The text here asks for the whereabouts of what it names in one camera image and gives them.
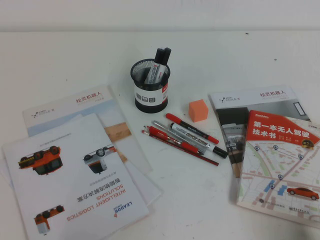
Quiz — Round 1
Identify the red cap fine marker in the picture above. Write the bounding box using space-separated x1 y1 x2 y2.
165 112 220 145

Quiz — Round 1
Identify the silver pen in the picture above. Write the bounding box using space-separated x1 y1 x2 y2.
152 120 208 155

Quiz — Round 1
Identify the white whiteboard marker black cap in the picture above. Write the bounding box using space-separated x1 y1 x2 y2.
170 121 229 160

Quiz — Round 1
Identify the AgileX brochure with sky print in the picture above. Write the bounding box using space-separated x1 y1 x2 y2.
21 84 154 176

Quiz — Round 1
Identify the LEADOR logistics brochure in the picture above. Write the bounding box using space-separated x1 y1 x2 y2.
1 112 151 240

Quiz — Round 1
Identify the orange foam cube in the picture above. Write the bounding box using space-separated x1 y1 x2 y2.
187 99 209 123

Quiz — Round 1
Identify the red retractable pen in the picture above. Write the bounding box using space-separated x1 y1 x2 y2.
145 125 201 155

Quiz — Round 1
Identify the black mesh pen holder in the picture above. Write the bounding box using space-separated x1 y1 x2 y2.
129 58 171 110

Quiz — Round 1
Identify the red pencil with eraser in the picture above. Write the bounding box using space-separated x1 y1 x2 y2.
141 129 220 166

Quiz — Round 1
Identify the red self-driving book with map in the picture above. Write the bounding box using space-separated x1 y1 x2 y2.
234 109 320 230

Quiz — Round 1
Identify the AgileX brochure with room photo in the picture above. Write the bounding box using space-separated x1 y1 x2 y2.
208 84 312 179

